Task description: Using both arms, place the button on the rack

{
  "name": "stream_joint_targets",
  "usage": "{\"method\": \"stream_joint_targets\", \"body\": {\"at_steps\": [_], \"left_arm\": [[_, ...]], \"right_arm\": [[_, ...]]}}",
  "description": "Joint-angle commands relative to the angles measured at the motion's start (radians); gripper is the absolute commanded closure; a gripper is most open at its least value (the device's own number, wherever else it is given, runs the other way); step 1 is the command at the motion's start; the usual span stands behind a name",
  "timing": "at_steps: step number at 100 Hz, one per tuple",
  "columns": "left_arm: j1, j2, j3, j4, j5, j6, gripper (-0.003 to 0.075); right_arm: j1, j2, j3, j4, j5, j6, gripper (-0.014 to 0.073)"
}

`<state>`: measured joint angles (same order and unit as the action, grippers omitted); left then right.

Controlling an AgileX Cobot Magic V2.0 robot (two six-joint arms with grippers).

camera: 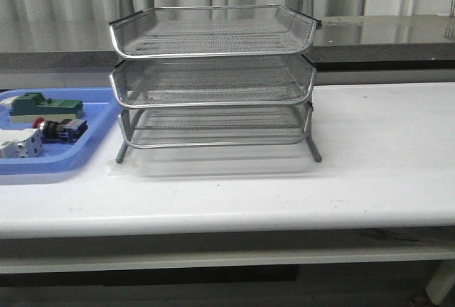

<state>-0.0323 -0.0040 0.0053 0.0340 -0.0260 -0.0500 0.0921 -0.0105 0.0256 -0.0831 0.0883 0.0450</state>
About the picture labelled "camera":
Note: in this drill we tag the green electrical module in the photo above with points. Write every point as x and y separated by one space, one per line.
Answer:
33 105

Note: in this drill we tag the red emergency push button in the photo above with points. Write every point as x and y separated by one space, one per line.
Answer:
67 131

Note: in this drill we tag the dark steel back counter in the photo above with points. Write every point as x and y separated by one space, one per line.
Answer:
344 43

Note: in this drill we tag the blue plastic tray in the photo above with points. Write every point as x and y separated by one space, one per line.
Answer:
100 109

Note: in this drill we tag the silver mesh tray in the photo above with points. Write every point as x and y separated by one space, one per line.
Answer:
210 82
215 126
213 31

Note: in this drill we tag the white table leg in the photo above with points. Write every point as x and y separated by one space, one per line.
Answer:
442 282

